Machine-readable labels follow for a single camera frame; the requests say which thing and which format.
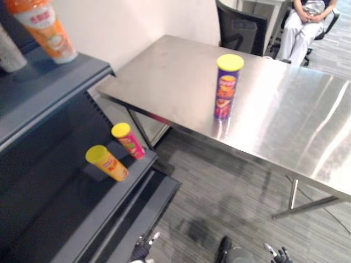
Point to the pink chips can yellow lid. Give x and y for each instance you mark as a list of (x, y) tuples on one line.
[(131, 142)]

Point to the black swivel office chair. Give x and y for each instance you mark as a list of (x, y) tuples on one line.
[(325, 24)]

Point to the stainless steel table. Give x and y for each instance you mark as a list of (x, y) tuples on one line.
[(246, 109)]

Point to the white grey cylindrical can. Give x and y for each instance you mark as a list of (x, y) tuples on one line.
[(9, 54)]

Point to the white desk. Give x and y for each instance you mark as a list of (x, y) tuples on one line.
[(260, 8)]

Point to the dark grey metal shelf unit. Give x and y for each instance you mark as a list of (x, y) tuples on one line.
[(55, 164)]

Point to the person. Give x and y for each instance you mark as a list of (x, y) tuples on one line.
[(301, 27)]

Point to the orange cup snack pack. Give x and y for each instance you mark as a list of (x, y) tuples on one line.
[(46, 33)]

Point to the black mesh office chair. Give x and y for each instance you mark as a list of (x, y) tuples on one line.
[(241, 30)]

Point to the purple chips can yellow lid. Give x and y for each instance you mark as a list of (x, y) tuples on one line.
[(225, 90)]

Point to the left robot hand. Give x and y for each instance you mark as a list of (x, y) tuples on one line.
[(144, 248)]

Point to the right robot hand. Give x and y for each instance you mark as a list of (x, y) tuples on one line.
[(278, 254)]

